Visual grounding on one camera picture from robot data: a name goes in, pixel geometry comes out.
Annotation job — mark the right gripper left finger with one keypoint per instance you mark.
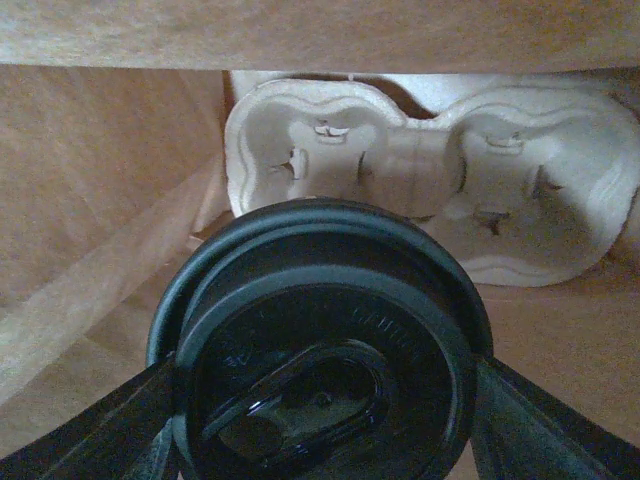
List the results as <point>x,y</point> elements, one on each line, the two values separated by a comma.
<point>104,440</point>

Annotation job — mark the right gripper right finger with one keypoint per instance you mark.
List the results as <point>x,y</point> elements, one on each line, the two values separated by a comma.
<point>523,432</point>

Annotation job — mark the black coffee cup lid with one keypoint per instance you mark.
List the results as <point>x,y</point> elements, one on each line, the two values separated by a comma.
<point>321,339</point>

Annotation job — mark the brown paper bag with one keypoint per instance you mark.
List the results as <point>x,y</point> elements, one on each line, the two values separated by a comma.
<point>113,117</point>

